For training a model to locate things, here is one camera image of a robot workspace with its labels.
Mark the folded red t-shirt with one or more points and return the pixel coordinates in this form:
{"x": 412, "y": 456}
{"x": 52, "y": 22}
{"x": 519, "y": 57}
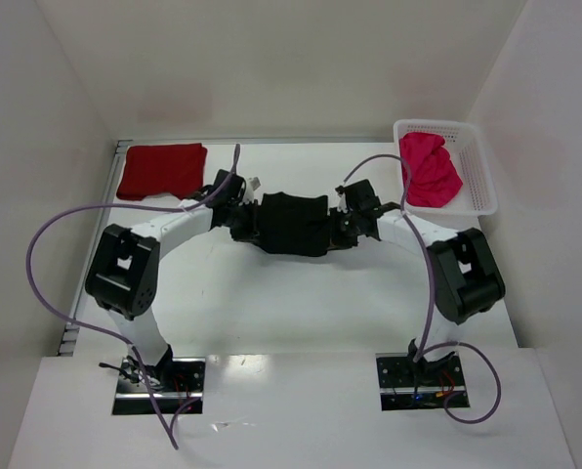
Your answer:
{"x": 149, "y": 171}

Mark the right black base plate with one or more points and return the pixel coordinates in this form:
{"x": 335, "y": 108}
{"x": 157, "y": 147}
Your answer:
{"x": 402, "y": 387}

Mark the black t-shirt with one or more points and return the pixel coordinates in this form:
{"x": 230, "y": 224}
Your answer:
{"x": 293, "y": 225}

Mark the white plastic basket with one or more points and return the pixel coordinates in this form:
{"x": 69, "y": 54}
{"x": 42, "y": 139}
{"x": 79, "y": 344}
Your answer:
{"x": 465, "y": 146}

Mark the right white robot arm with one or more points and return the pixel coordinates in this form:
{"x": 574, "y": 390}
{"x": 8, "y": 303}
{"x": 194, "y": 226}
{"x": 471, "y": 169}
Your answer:
{"x": 463, "y": 276}

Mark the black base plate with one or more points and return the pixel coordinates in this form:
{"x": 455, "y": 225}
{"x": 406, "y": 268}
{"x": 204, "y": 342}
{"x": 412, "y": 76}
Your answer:
{"x": 402, "y": 387}
{"x": 182, "y": 383}

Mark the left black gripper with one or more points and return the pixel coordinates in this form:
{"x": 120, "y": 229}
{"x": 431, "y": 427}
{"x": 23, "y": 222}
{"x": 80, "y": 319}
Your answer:
{"x": 251, "y": 224}

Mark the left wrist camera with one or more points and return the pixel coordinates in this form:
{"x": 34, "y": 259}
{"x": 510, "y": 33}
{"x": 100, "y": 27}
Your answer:
{"x": 250, "y": 187}

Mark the pink t-shirt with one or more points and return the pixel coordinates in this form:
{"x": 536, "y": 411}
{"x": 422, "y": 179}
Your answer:
{"x": 435, "y": 181}

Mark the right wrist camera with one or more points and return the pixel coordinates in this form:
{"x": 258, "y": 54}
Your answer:
{"x": 342, "y": 206}

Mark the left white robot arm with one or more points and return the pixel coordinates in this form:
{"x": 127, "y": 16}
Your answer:
{"x": 123, "y": 276}

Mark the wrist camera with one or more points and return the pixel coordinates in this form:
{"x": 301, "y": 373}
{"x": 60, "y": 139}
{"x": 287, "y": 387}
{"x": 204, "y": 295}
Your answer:
{"x": 342, "y": 206}
{"x": 250, "y": 187}

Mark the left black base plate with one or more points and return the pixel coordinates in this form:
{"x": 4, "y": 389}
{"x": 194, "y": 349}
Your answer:
{"x": 182, "y": 383}

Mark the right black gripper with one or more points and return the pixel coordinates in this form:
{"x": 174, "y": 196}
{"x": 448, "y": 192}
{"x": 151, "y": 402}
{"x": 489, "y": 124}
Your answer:
{"x": 336, "y": 228}

